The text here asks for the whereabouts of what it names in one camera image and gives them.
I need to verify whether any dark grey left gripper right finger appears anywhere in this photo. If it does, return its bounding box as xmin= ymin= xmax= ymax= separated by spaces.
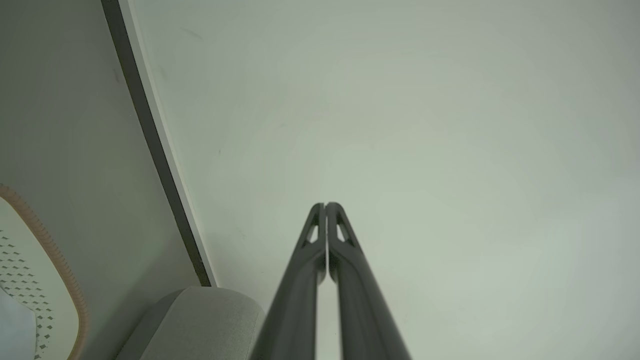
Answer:
xmin=325 ymin=202 xmax=412 ymax=360

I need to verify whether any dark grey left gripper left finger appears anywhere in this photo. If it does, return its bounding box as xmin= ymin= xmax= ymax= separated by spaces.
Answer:
xmin=250 ymin=202 xmax=328 ymax=360

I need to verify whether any grey fabric sofa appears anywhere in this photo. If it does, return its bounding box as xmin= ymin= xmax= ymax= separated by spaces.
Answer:
xmin=115 ymin=286 xmax=267 ymax=360

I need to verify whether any white and black baseboard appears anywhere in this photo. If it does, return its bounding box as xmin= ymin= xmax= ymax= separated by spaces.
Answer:
xmin=101 ymin=0 xmax=218 ymax=288

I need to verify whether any white laundry basket orange rim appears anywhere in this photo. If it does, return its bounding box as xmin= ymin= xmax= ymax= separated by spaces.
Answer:
xmin=0 ymin=183 xmax=90 ymax=360

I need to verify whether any pale blue clothing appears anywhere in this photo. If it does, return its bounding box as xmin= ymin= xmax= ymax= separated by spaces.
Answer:
xmin=0 ymin=289 xmax=37 ymax=360

